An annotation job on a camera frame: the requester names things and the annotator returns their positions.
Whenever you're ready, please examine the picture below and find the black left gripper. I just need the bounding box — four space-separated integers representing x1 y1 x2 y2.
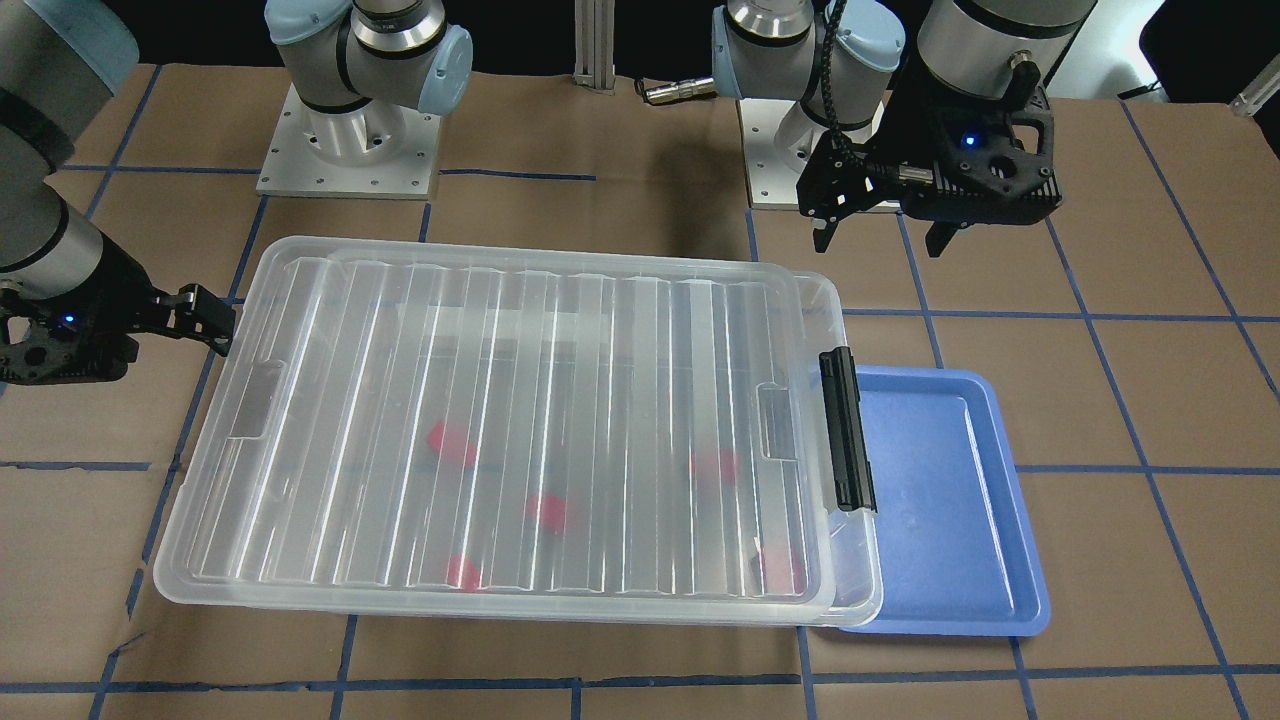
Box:
797 60 1062 259

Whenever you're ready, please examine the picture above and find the red block in box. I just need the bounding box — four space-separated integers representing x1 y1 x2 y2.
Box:
426 421 477 469
445 553 483 593
525 493 570 536

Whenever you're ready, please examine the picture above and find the aluminium frame post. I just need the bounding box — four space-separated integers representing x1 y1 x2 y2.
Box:
572 0 616 95

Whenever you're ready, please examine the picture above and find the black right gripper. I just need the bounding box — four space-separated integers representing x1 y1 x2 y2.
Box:
1 240 237 386

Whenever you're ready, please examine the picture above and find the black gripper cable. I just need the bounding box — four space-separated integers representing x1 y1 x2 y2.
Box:
818 0 931 184

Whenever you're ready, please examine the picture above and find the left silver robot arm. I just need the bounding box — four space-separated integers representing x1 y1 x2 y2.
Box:
710 1 1094 258

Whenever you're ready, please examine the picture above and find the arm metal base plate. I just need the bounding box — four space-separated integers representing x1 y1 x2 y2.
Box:
737 99 824 211
256 88 445 201

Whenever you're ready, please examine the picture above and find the blue plastic tray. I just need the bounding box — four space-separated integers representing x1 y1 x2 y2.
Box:
819 365 1051 637

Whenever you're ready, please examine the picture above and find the clear plastic box lid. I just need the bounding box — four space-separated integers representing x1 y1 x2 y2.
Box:
154 236 835 625

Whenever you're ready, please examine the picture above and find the red block with stud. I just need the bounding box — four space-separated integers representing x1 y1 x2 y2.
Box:
689 448 740 492

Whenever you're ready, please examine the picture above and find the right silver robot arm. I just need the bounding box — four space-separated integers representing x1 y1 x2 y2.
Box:
1 1 474 386

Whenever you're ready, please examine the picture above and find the black box latch handle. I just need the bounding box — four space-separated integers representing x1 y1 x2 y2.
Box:
818 346 878 512

